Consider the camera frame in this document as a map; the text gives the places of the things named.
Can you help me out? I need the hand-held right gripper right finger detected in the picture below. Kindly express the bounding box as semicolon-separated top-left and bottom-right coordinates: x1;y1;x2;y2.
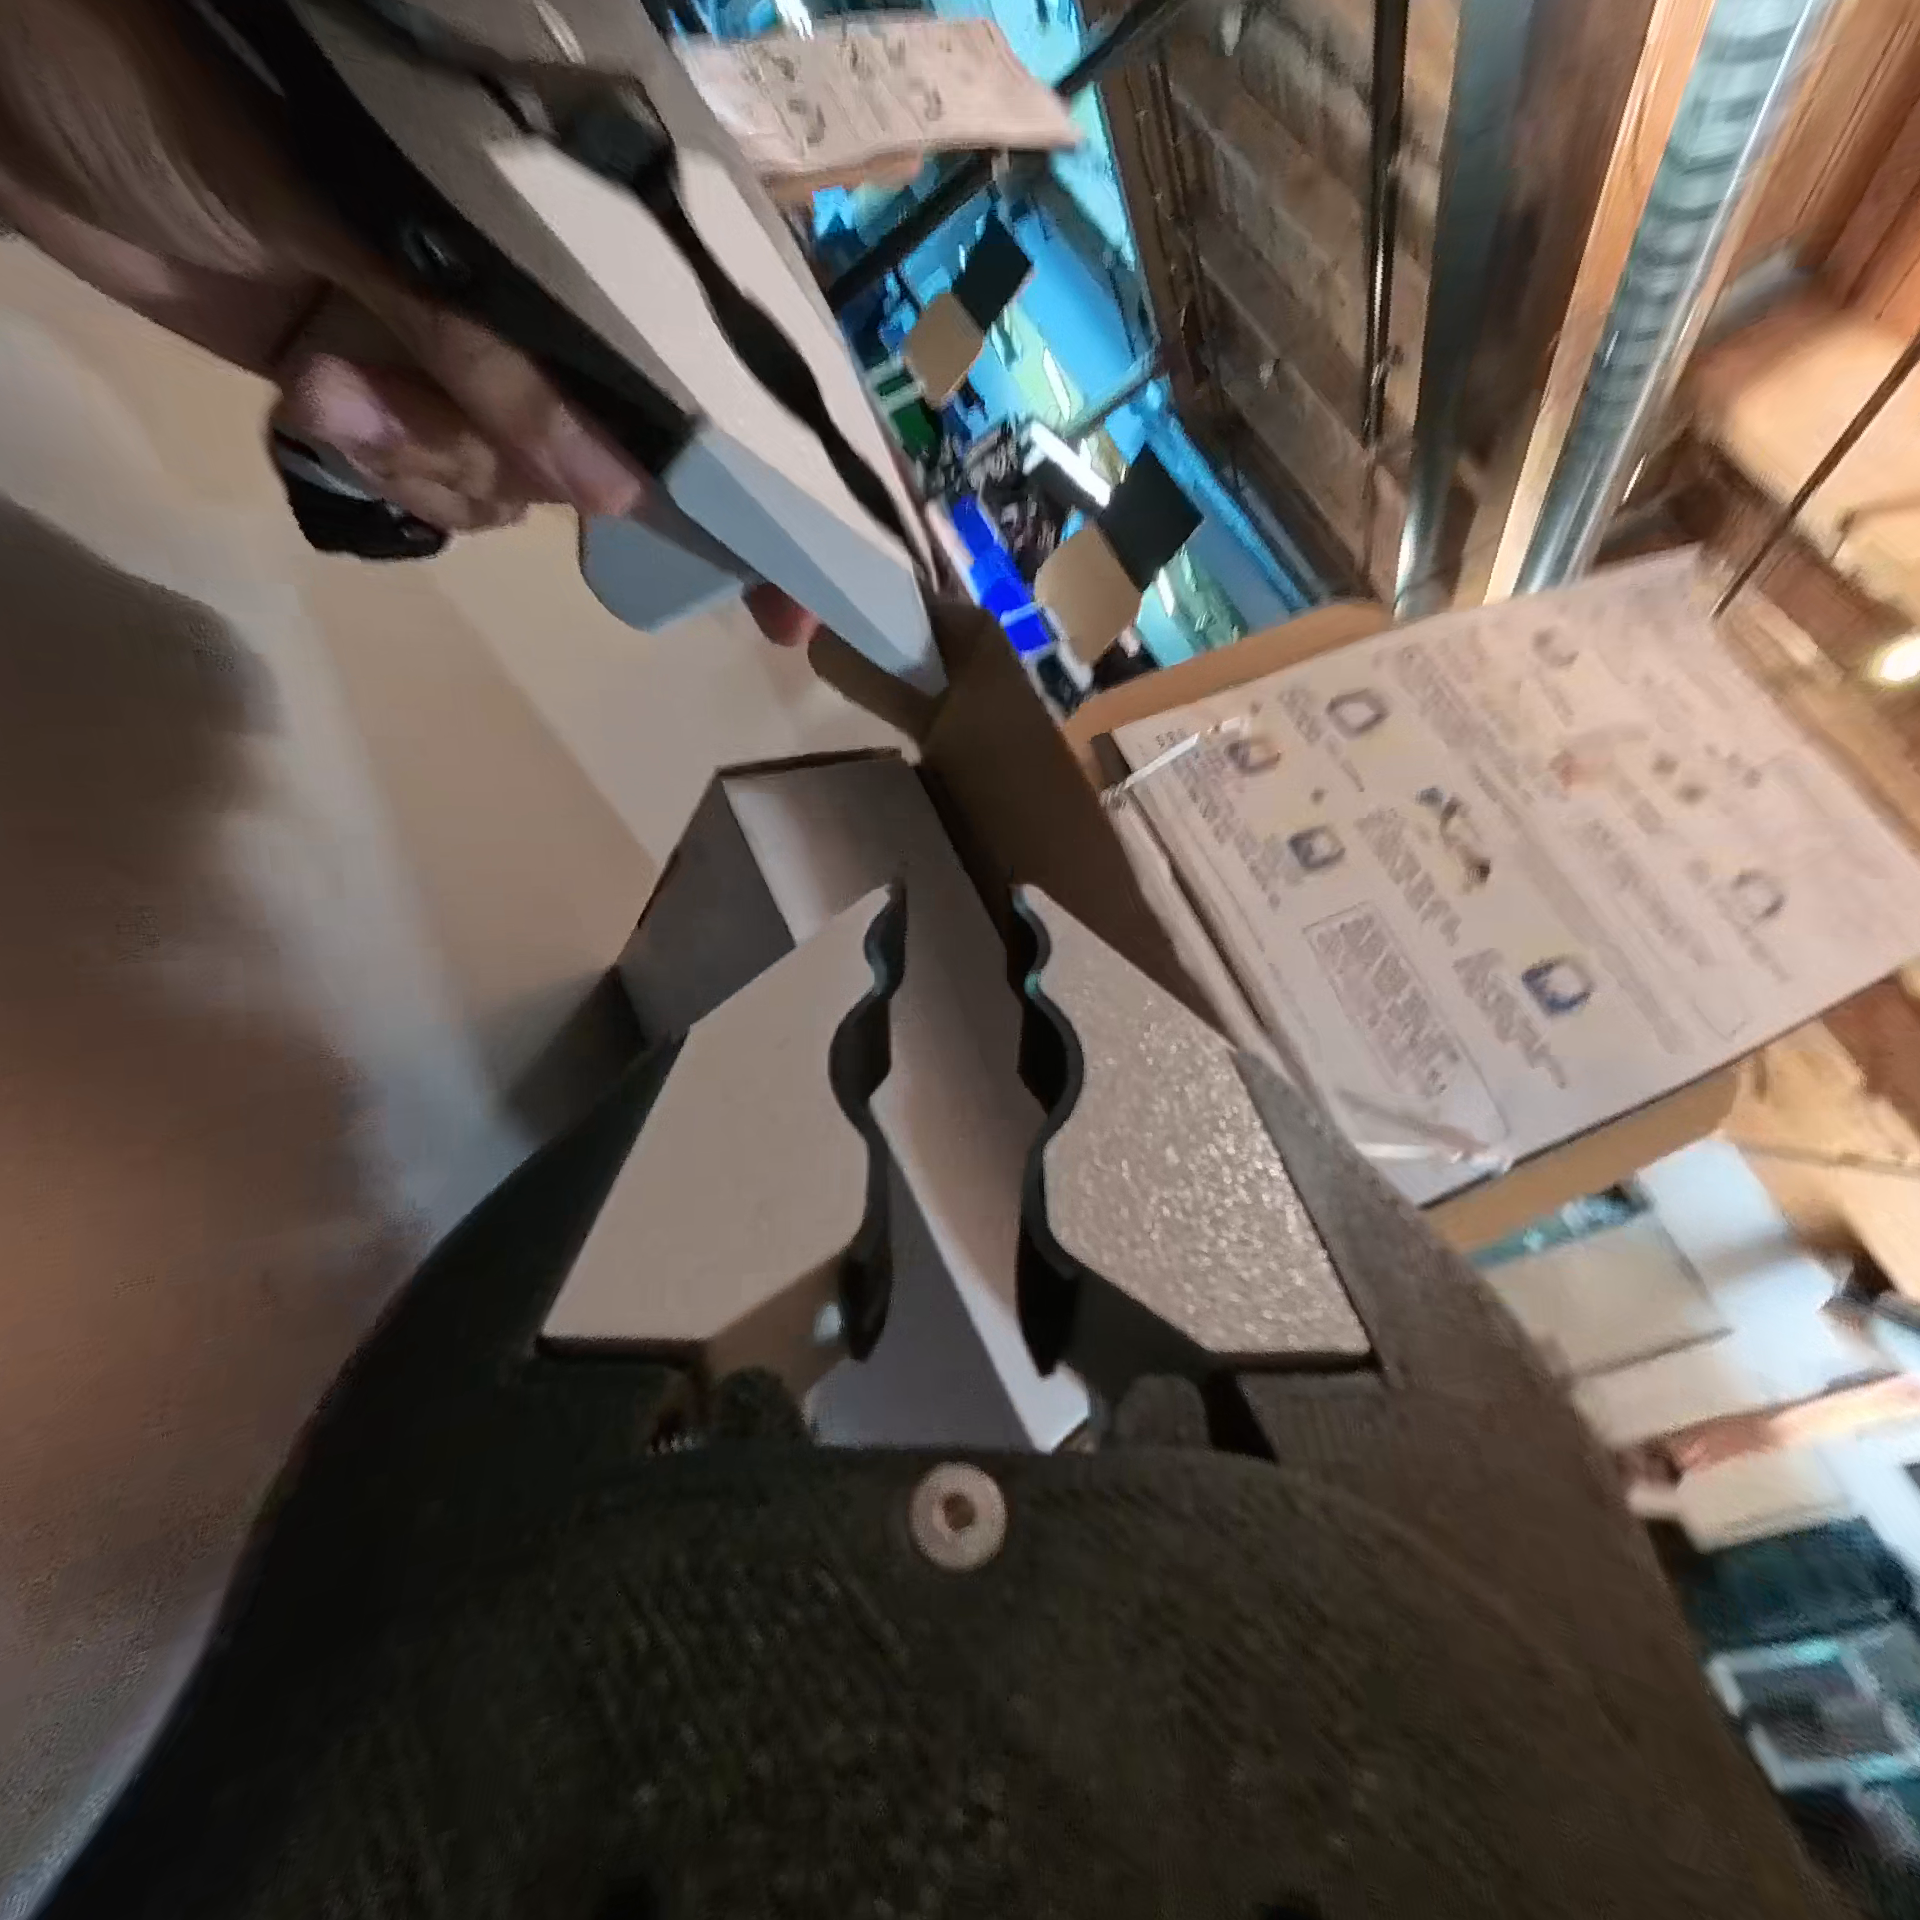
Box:
1006;882;1374;1377

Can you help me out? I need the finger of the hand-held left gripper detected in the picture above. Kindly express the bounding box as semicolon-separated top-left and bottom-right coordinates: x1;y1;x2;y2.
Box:
481;132;948;697
674;147;941;574

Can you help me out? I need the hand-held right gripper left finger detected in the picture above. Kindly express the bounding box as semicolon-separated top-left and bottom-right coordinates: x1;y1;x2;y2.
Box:
542;882;908;1390

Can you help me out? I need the white cardboard box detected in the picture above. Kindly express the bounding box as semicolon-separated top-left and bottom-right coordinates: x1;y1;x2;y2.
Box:
624;601;1246;1451

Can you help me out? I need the person's left forearm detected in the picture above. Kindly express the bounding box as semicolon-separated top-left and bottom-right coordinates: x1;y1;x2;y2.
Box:
0;0;338;370

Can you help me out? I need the grey desk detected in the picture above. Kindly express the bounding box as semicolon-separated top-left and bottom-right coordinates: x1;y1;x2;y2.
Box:
0;234;934;1920

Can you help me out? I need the person's left hand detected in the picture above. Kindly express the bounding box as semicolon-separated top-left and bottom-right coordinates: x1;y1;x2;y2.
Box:
268;287;664;531

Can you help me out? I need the hanging brown black panel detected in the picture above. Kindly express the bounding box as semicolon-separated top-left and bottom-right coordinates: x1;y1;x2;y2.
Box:
900;223;1037;410
1034;448;1207;665

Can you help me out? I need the wooden board with instruction sheet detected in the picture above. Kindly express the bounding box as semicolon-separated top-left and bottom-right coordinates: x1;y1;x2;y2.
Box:
1064;545;1920;1245

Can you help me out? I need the silver ventilation duct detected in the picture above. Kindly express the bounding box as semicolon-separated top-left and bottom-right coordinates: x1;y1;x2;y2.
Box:
1394;0;1852;604

